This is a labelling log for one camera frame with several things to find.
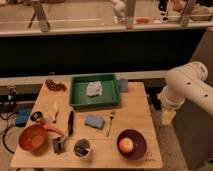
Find white towel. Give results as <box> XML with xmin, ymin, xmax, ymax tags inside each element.
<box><xmin>86</xmin><ymin>81</ymin><xmax>102</xmax><ymax>97</ymax></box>

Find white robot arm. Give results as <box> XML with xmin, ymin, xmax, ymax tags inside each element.
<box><xmin>158</xmin><ymin>61</ymin><xmax>213</xmax><ymax>125</ymax></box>

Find purple bowl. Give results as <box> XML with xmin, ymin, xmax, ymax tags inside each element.
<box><xmin>117</xmin><ymin>129</ymin><xmax>147</xmax><ymax>160</ymax></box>

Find orange bowl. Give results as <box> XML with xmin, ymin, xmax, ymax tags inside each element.
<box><xmin>18</xmin><ymin>124</ymin><xmax>48</xmax><ymax>152</ymax></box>

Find red yellow apple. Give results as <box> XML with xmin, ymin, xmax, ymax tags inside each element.
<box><xmin>119</xmin><ymin>138</ymin><xmax>134</xmax><ymax>154</ymax></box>

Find silver fork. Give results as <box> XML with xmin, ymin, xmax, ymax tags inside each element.
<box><xmin>106</xmin><ymin>111</ymin><xmax>115</xmax><ymax>137</ymax></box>

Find green plastic tray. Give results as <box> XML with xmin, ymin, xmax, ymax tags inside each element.
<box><xmin>69</xmin><ymin>74</ymin><xmax>121</xmax><ymax>109</ymax></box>

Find blue sponge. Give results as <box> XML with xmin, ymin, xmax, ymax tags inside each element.
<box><xmin>84</xmin><ymin>115</ymin><xmax>105</xmax><ymax>129</ymax></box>

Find black metal clip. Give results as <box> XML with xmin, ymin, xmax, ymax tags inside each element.
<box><xmin>52</xmin><ymin>136</ymin><xmax>66</xmax><ymax>154</ymax></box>

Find yellow banana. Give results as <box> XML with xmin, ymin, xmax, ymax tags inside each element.
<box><xmin>48</xmin><ymin>102</ymin><xmax>59</xmax><ymax>123</ymax></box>

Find orange spoon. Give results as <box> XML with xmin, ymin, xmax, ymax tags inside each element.
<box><xmin>43</xmin><ymin>125</ymin><xmax>64</xmax><ymax>136</ymax></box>

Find small dark can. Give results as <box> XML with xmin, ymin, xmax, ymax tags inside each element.
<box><xmin>30</xmin><ymin>111</ymin><xmax>45</xmax><ymax>124</ymax></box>

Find blue box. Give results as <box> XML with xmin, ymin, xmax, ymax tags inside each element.
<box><xmin>15</xmin><ymin>108</ymin><xmax>31</xmax><ymax>127</ymax></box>

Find black cables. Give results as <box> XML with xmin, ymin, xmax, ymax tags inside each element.
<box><xmin>0</xmin><ymin>99</ymin><xmax>18</xmax><ymax>155</ymax></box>

